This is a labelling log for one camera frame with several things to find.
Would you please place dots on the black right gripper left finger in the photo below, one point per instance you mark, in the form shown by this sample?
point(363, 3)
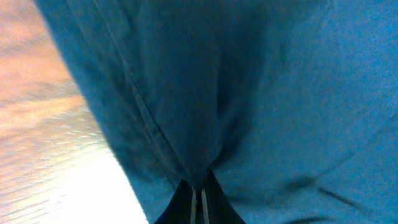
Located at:
point(182, 206)

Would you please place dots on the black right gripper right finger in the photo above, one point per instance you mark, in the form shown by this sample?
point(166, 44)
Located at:
point(215, 205)

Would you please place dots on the navy blue shorts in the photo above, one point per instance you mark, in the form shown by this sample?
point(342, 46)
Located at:
point(291, 104)

